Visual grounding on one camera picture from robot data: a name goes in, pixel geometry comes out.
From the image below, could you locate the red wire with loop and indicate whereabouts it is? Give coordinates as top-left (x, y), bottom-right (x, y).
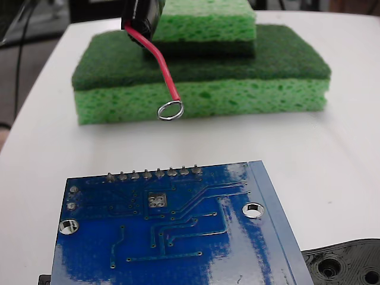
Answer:
top-left (124, 25), bottom-right (185, 122)

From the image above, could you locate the blue circuit board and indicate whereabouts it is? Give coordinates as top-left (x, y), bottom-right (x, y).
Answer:
top-left (50, 160), bottom-right (315, 285)

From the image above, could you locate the black background box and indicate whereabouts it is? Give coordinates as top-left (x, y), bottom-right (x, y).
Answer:
top-left (69, 0), bottom-right (126, 24)

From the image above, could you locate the small green scrub sponge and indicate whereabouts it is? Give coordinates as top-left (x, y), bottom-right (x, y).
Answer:
top-left (142, 0), bottom-right (258, 59)

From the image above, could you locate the large green scrub sponge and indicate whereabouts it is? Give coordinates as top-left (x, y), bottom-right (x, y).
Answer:
top-left (71, 24), bottom-right (332, 126)

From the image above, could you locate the thin black hanging cable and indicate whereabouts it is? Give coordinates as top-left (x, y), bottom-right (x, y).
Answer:
top-left (14, 0), bottom-right (34, 119)

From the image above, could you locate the black plastic part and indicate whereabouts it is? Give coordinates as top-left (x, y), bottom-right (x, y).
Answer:
top-left (37, 237), bottom-right (380, 285)

